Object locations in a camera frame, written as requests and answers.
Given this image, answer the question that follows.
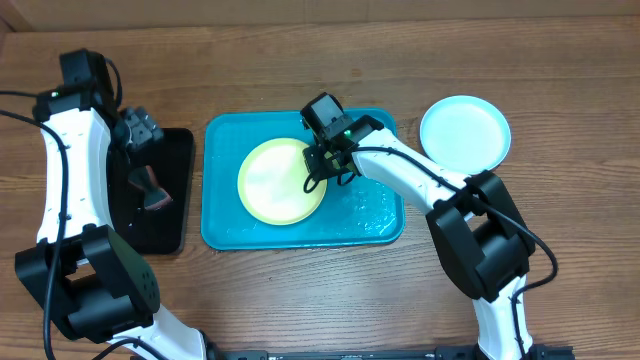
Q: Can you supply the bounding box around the black rectangular tray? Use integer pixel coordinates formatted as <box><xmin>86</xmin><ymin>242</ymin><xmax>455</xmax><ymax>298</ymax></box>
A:
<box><xmin>107</xmin><ymin>128</ymin><xmax>195</xmax><ymax>255</ymax></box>

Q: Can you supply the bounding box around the light blue plate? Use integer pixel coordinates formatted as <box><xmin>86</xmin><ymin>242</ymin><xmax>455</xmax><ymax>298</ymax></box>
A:
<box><xmin>419</xmin><ymin>95</ymin><xmax>512</xmax><ymax>175</ymax></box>

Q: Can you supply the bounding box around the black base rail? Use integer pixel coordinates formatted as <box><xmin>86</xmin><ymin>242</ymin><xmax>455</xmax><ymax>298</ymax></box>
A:
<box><xmin>129</xmin><ymin>344</ymin><xmax>576</xmax><ymax>360</ymax></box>

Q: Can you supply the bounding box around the yellow green plate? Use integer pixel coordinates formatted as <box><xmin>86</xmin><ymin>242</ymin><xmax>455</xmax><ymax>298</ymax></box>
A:
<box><xmin>237</xmin><ymin>138</ymin><xmax>327</xmax><ymax>226</ymax></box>

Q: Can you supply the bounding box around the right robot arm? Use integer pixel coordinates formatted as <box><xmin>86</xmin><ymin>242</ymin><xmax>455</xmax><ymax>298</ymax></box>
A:
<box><xmin>303</xmin><ymin>130</ymin><xmax>536</xmax><ymax>359</ymax></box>

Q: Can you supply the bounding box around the teal plastic serving tray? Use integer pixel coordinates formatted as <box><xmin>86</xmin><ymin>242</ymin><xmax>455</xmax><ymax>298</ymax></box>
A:
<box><xmin>201</xmin><ymin>111</ymin><xmax>405</xmax><ymax>250</ymax></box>

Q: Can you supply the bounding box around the red sponge with dark scourer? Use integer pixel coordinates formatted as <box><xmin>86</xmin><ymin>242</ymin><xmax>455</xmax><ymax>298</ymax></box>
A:
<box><xmin>128</xmin><ymin>165</ymin><xmax>172</xmax><ymax>211</ymax></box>

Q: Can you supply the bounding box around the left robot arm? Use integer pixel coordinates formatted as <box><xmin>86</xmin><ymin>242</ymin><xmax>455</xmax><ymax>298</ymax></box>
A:
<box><xmin>15</xmin><ymin>109</ymin><xmax>215</xmax><ymax>359</ymax></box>

